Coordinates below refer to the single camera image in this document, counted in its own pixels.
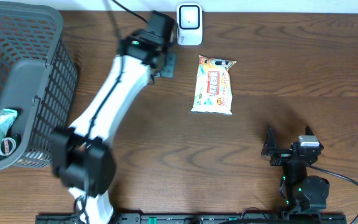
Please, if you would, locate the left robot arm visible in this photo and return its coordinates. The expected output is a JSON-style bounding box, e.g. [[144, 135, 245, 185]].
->
[[50, 11, 176, 223]]

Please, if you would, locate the yellow snack bag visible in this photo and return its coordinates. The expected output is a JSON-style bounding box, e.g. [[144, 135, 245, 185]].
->
[[191, 55, 237, 116]]

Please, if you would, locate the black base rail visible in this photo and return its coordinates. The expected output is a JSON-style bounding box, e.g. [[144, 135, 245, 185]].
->
[[35, 212, 348, 224]]

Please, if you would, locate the white barcode scanner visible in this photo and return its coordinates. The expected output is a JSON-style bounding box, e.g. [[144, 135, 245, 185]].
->
[[177, 3, 203, 45]]

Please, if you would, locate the black round-label item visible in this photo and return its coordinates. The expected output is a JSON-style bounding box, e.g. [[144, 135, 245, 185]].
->
[[0, 134, 21, 161]]

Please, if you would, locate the grey plastic mesh basket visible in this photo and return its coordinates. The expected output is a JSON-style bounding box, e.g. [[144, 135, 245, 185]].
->
[[0, 1, 78, 170]]

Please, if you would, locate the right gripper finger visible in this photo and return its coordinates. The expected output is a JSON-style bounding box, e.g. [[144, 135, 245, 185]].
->
[[305, 126, 321, 146], [262, 126, 276, 154]]

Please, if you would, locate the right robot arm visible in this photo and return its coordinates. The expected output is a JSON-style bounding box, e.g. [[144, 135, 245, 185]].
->
[[261, 126, 329, 213]]

